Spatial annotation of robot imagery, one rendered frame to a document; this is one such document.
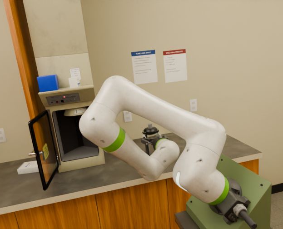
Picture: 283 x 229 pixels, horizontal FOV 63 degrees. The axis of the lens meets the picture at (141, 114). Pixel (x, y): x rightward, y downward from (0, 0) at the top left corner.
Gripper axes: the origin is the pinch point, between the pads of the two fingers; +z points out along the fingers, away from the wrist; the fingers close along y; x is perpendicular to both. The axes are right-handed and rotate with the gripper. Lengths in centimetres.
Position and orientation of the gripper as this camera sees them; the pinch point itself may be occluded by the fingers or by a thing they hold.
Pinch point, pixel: (151, 136)
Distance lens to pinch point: 151.5
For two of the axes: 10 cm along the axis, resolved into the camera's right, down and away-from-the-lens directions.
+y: -9.7, 1.5, -1.9
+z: -2.1, -1.2, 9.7
